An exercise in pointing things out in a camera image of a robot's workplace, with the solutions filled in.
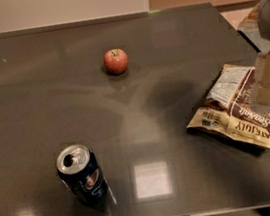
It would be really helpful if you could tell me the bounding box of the brown chip bag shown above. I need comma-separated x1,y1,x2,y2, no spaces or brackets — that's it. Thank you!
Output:
187,64,270,150

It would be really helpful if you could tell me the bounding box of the blue pepsi can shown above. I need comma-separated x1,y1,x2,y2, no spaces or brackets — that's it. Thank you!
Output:
56,144,108,206

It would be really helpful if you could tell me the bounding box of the red apple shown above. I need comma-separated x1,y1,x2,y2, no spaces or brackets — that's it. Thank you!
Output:
103,48,129,75

